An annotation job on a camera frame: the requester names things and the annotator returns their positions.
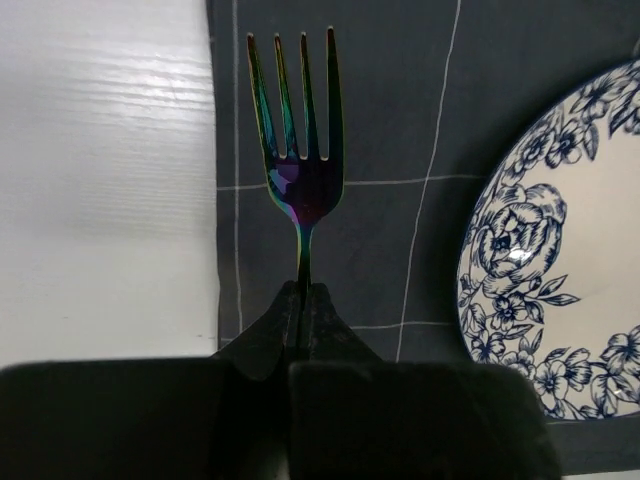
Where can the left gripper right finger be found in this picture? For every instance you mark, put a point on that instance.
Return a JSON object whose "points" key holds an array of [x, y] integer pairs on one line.
{"points": [[324, 336]]}

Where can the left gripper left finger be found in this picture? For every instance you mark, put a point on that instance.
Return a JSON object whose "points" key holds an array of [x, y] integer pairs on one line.
{"points": [[256, 352]]}

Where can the iridescent fork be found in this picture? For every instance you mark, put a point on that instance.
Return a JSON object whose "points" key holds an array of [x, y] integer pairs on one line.
{"points": [[305, 187]]}

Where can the blue floral plate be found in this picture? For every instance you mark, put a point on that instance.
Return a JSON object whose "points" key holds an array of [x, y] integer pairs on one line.
{"points": [[548, 274]]}

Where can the dark checked cloth napkin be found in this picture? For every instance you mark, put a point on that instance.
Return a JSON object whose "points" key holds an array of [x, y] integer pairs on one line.
{"points": [[435, 94]]}

